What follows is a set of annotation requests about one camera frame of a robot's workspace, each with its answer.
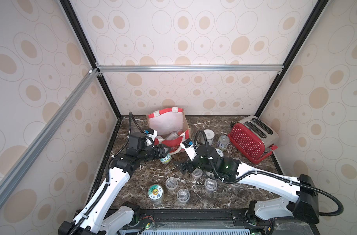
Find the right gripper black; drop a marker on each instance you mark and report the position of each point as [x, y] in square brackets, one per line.
[191, 164]

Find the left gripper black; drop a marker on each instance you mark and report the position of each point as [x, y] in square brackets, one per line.
[160, 151]

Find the red content clear jar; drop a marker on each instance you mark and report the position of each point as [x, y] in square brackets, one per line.
[197, 173]

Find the large white lid canister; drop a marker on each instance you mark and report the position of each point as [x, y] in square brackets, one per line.
[210, 134]

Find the clear jar front row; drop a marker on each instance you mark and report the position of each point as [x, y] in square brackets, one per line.
[210, 185]

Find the burlap canvas bag red lining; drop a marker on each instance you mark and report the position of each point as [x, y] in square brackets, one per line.
[171, 125]

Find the yellow green lid jar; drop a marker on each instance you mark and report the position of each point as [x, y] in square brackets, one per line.
[156, 193]

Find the green floral label jar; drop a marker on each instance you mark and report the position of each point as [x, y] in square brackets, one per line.
[166, 159]

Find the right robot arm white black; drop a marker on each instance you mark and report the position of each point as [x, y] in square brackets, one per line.
[298, 196]

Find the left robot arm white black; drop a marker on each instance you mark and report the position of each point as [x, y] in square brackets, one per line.
[93, 220]

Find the red silver toaster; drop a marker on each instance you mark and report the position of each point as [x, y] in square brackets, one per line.
[254, 138]

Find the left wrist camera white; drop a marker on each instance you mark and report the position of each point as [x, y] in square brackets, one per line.
[151, 136]

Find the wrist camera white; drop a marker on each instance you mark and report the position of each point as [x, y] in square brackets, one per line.
[188, 146]
[151, 136]

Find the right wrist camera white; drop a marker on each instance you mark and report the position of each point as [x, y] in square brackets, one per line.
[188, 146]

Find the silver horizontal rail back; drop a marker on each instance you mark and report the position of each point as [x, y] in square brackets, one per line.
[192, 68]

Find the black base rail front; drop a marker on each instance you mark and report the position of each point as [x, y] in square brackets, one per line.
[199, 222]

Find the silver diagonal rail left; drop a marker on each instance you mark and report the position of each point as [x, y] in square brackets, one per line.
[22, 166]

